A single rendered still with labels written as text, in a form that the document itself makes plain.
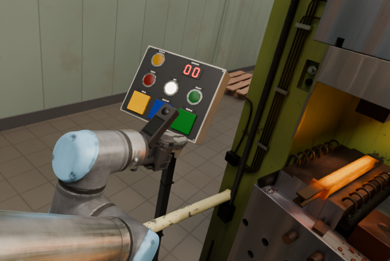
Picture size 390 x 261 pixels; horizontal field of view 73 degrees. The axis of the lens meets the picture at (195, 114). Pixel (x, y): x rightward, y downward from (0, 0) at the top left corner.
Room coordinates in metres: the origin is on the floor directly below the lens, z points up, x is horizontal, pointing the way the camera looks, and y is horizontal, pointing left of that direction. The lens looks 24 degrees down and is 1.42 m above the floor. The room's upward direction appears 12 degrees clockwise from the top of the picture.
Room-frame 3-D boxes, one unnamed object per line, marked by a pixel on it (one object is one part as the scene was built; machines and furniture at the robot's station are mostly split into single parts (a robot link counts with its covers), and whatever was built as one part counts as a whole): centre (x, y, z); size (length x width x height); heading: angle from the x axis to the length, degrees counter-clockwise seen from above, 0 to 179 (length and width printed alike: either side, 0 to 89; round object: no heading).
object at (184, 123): (0.83, 0.03, 1.01); 0.07 x 0.05 x 0.07; 67
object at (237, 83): (4.74, -0.81, 0.06); 1.41 x 0.97 x 0.13; 148
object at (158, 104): (0.87, 0.12, 1.01); 0.07 x 0.05 x 0.07; 67
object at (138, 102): (0.91, 0.22, 1.01); 0.07 x 0.05 x 0.07; 67
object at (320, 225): (0.55, -0.39, 0.92); 0.04 x 0.03 x 0.01; 138
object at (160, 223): (0.82, -0.06, 0.62); 0.44 x 0.05 x 0.05; 132
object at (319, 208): (0.76, -0.52, 0.96); 0.42 x 0.20 x 0.09; 132
